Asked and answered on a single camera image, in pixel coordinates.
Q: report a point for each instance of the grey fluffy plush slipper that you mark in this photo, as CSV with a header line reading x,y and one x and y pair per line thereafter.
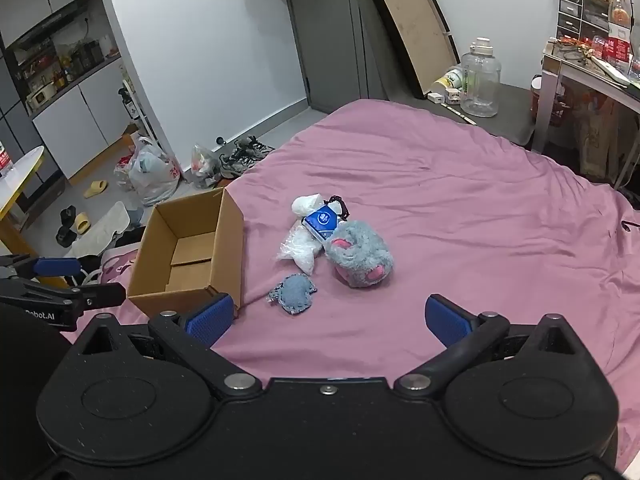
x,y
360,255

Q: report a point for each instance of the black beaded pouch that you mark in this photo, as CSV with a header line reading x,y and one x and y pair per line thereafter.
x,y
342,207

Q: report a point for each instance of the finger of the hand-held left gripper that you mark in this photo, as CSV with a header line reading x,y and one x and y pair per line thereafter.
x,y
57,266
102,294

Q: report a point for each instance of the blue-grey knitted cloth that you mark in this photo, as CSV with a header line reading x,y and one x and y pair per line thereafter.
x,y
294,294

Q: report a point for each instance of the grey drawer organizer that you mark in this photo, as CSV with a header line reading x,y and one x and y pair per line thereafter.
x,y
580,10

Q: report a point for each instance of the white floor mat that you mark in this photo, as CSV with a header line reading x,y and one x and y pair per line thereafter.
x,y
105,227

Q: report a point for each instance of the clear plastic trash bag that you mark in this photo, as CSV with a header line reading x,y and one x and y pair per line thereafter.
x,y
205,165

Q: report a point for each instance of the white plug adapter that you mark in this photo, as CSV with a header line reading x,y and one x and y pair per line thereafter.
x,y
453,96

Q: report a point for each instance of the brown cardboard box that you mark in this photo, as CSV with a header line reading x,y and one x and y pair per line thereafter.
x,y
195,220

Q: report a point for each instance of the grey door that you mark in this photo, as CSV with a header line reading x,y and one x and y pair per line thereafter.
x,y
330,35

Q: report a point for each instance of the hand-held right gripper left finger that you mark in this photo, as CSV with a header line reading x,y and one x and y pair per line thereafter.
x,y
210,319

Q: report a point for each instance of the black cloth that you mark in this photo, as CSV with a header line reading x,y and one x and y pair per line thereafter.
x,y
131,236

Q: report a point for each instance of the black slipper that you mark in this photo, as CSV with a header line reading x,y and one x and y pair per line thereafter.
x,y
68,215
65,237

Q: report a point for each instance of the pink bed sheet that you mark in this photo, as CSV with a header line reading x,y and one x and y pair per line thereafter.
x,y
450,185

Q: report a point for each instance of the round white yellow-edged table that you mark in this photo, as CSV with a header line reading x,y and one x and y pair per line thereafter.
x,y
20,170

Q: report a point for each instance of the large clear water bottle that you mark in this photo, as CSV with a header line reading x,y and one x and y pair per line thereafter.
x,y
480,82

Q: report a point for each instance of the dark framed wooden board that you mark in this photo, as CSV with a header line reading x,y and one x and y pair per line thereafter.
x,y
415,35

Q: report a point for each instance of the white desk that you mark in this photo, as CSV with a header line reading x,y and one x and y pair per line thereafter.
x,y
560,67

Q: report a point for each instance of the grey white kitchen cabinet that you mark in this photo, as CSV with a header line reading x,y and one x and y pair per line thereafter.
x,y
80,115

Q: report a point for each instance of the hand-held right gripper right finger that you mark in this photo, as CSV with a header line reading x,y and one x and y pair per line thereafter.
x,y
445,321

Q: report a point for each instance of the black spray bottle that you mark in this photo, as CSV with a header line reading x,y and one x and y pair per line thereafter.
x,y
128,105

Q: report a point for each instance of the pair of grey sneakers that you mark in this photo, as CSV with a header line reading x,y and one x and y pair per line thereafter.
x,y
245,155

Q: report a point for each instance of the brown paper bag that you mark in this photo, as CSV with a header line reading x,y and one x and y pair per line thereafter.
x,y
600,145

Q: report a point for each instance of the white charger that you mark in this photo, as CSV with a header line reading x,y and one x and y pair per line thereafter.
x,y
436,96

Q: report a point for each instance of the white plastic shopping bag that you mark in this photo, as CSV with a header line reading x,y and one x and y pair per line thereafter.
x,y
152,172

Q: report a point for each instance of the blue tissue pack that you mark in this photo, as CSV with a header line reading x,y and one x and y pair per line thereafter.
x,y
320,222

